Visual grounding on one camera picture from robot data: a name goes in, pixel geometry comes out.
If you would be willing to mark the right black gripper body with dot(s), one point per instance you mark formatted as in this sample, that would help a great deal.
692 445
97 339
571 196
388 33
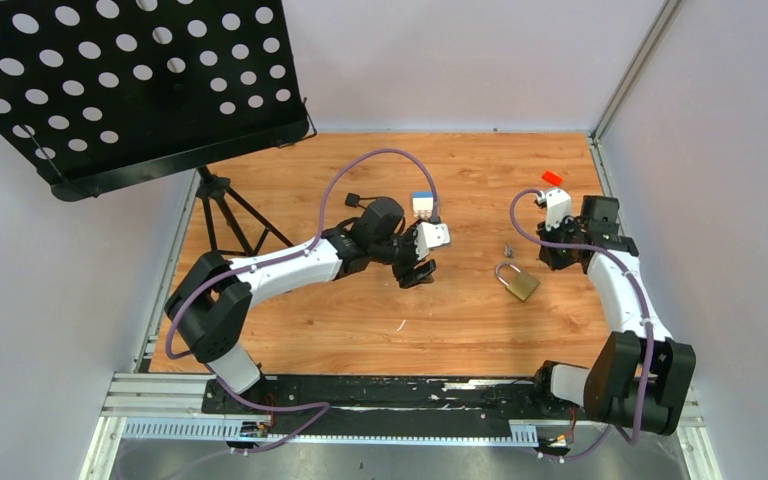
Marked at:
564 234

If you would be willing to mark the aluminium frame rails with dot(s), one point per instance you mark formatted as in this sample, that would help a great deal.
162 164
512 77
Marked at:
146 406

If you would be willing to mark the white blue toy block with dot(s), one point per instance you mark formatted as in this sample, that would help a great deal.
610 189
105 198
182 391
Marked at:
425 205

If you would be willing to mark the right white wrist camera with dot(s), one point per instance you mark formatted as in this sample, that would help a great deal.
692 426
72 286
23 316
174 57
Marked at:
557 205

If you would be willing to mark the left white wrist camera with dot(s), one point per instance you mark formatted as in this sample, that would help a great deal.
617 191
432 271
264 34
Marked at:
432 236

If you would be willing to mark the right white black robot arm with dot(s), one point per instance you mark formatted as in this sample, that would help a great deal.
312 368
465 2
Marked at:
641 377

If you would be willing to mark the black perforated music stand desk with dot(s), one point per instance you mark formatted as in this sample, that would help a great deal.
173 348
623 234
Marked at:
102 95

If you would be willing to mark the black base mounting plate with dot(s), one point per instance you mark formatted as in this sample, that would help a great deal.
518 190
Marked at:
391 407

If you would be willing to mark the red small block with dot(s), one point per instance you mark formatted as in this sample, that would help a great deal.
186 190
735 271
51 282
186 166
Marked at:
552 178

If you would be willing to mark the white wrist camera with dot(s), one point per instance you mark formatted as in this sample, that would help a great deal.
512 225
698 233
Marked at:
432 236
557 205

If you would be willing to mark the black tripod stand legs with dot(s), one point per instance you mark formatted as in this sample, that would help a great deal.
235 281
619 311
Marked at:
214 191

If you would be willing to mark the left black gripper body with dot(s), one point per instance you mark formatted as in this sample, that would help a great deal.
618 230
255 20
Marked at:
402 251

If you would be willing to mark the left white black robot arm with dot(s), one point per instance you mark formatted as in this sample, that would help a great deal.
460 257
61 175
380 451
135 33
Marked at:
208 309

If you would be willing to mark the brass padlock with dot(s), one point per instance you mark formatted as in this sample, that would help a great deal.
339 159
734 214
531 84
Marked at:
522 284

